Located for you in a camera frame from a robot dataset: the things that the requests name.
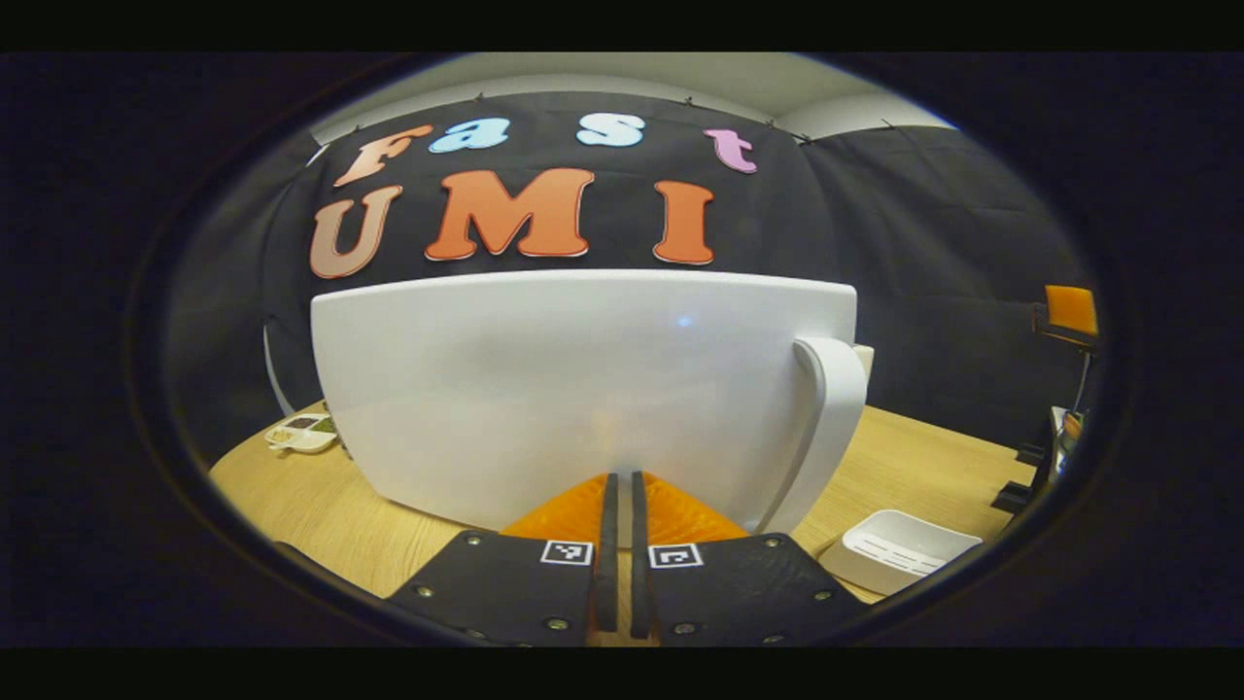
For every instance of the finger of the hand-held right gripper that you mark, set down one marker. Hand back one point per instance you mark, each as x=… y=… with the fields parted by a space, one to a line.
x=1071 y=311

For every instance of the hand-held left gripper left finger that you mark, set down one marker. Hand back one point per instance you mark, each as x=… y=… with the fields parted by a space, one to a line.
x=608 y=564

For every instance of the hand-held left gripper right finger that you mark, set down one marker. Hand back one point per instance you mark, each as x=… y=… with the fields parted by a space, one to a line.
x=639 y=564

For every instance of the white microwave oven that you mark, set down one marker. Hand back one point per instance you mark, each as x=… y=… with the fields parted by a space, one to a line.
x=583 y=389

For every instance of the white divided food plate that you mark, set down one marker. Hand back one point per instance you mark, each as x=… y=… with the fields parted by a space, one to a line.
x=301 y=435

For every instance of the black backdrop cloth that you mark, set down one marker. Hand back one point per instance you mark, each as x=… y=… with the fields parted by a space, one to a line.
x=952 y=243

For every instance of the white ribbed tray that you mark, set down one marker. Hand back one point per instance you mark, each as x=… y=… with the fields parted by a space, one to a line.
x=894 y=554

